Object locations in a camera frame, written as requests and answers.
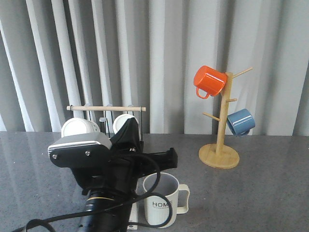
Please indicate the grey pleated curtain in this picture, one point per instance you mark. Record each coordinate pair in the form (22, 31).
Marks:
(56, 53)

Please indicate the white ribbed mug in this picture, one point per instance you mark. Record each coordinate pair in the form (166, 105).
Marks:
(120, 121)

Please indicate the blue mug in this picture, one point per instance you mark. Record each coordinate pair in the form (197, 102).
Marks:
(241, 122)

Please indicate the white smiley mug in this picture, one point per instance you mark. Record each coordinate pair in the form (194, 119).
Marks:
(76, 126)

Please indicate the blue white milk carton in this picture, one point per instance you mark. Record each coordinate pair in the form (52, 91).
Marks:
(133, 217)

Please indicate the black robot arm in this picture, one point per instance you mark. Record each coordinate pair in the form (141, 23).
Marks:
(111, 213)

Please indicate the white HOME mug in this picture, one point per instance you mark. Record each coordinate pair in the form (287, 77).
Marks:
(157, 209)

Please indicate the black wire mug rack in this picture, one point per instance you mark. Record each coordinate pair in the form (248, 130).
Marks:
(111, 109)

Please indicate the orange mug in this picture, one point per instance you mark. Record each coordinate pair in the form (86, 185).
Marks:
(209, 82)

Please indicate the wooden mug tree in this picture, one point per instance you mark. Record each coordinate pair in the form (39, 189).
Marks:
(219, 155)

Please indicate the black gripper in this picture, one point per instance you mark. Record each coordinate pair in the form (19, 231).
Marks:
(119, 174)

